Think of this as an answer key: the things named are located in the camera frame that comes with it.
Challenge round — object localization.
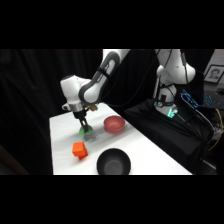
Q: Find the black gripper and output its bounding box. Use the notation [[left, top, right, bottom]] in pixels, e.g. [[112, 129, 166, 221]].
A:
[[73, 110, 92, 132]]

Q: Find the green triangle block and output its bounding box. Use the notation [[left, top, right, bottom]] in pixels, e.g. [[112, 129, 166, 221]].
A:
[[78, 124, 95, 136]]

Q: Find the pink bowl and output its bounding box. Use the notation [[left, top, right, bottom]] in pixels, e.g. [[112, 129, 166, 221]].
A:
[[103, 115, 126, 134]]

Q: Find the black bowl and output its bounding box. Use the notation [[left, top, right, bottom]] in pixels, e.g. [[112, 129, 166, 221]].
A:
[[96, 148, 132, 176]]

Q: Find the orange block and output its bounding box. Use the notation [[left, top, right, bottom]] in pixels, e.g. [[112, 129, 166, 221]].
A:
[[71, 141, 89, 161]]

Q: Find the black curtain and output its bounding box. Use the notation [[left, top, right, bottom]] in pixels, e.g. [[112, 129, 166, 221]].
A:
[[0, 49, 158, 176]]

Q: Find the black cloth-covered stand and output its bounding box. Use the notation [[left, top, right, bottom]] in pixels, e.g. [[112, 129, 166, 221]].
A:
[[123, 97, 215, 175]]

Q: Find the small green light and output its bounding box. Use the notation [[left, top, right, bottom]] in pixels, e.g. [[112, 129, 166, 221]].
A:
[[166, 107, 178, 120]]

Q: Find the blue-lit black device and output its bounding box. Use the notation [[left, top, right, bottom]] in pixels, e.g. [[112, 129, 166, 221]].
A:
[[180, 88, 201, 110]]

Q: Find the backlit keyboard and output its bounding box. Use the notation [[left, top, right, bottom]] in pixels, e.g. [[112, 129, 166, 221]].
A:
[[202, 94, 224, 110]]

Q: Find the framed portrait picture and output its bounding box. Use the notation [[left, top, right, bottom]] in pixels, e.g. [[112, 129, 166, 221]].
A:
[[203, 64, 224, 85]]

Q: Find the yellowish wrist camera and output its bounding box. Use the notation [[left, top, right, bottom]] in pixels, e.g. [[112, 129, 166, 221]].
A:
[[86, 104, 99, 112]]

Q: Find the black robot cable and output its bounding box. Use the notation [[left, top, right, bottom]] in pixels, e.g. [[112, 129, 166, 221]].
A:
[[105, 49, 174, 108]]

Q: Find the yellow cable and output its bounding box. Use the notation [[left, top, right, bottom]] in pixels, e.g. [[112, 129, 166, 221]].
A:
[[207, 108, 224, 152]]

